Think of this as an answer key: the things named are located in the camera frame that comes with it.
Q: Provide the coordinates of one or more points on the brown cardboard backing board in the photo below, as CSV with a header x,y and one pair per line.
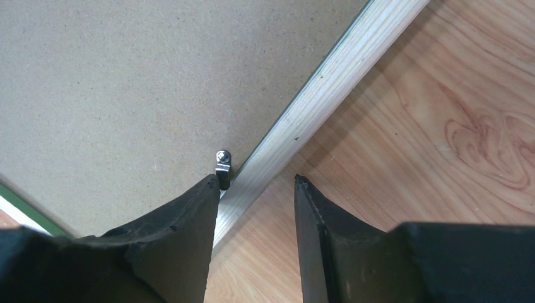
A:
x,y
146,92

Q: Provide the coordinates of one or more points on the wooden picture frame green trim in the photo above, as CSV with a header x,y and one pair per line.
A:
x,y
317,96

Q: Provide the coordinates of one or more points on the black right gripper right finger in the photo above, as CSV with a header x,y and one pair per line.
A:
x,y
344,259

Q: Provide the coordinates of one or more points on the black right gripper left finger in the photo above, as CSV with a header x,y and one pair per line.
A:
x,y
162,256

